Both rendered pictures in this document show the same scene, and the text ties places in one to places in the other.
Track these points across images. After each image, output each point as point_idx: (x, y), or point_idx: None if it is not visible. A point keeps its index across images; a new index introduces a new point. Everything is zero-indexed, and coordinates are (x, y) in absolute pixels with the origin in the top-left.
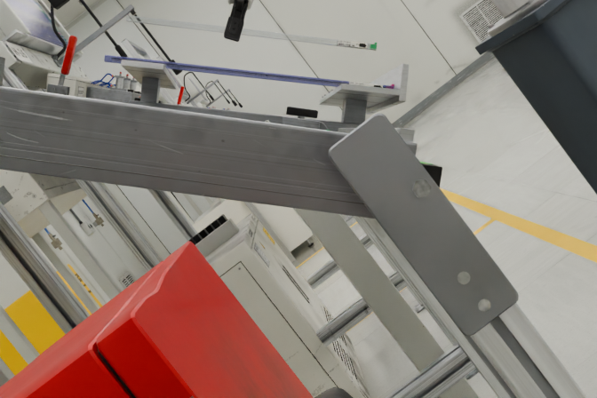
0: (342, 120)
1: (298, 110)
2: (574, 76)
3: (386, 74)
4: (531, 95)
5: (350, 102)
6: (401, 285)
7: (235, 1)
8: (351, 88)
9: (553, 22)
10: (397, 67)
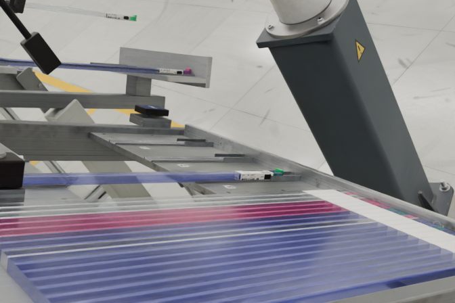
0: (130, 92)
1: (154, 111)
2: (340, 76)
3: (166, 53)
4: (293, 80)
5: (139, 78)
6: (107, 194)
7: None
8: (172, 80)
9: (336, 38)
10: (196, 56)
